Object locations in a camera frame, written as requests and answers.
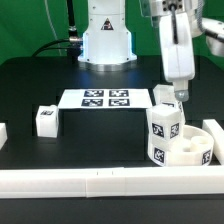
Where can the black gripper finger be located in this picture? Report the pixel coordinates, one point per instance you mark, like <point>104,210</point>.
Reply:
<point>181,90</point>

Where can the white front fence rail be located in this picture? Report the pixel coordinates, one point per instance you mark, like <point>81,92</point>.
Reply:
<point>100,182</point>

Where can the white round stool seat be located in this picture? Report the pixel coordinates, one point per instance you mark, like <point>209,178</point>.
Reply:
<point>193,148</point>

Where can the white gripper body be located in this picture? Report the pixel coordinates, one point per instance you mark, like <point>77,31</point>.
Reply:
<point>178,59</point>

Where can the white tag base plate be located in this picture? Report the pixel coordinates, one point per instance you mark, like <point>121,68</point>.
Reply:
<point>105,99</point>

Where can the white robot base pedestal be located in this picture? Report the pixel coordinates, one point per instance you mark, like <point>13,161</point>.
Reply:
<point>107,41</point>

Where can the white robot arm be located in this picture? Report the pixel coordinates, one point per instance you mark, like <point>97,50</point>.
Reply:
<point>212,29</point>

